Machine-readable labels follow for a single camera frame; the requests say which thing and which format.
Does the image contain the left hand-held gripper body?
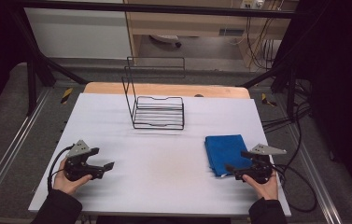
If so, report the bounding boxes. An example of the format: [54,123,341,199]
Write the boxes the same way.
[63,139,106,183]

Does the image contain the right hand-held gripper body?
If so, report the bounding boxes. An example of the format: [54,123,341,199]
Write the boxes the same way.
[234,143,288,185]

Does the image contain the blue cloth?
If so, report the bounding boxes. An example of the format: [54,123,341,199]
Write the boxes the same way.
[204,133,254,178]

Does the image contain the black wire rack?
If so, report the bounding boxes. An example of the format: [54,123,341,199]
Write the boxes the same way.
[120,56,187,131]

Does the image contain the person's left hand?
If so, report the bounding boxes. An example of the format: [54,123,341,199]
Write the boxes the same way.
[52,165,94,197]

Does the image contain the person's right hand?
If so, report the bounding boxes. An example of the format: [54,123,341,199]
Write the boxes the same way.
[242,170,280,202]

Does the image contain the yellow black hazard tape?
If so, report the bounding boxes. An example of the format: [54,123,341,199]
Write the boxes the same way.
[260,92,278,108]
[60,87,74,105]

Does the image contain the white cabinet panel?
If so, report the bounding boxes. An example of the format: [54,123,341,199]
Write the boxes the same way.
[23,7,134,61]

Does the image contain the white chair base with caster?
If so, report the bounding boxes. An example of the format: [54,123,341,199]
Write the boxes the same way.
[149,34,183,49]

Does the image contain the light wooden desk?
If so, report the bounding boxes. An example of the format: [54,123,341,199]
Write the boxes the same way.
[123,0,301,69]

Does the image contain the white power strip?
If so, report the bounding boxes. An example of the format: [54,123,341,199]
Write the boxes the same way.
[240,0,265,10]

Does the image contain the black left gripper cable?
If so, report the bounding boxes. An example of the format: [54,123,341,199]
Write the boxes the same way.
[47,144,76,192]

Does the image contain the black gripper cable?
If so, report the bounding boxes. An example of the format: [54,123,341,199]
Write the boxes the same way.
[47,144,76,192]
[270,162,319,214]

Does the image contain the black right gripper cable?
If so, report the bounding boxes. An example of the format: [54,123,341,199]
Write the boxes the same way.
[270,162,319,214]

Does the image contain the bundle of black floor cables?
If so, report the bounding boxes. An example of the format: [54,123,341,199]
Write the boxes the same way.
[260,78,313,133]

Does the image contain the aluminium floor rail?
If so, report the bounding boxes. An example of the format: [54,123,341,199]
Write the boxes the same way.
[284,122,344,224]
[0,88,52,214]

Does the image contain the black metal frame post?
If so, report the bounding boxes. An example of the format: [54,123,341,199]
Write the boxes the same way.
[25,58,38,117]
[286,66,297,120]

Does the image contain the hanging black desk cables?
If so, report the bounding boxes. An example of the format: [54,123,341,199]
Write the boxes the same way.
[245,15,285,71]

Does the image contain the black metal frame bar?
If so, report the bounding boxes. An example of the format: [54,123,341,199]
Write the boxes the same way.
[16,0,298,20]

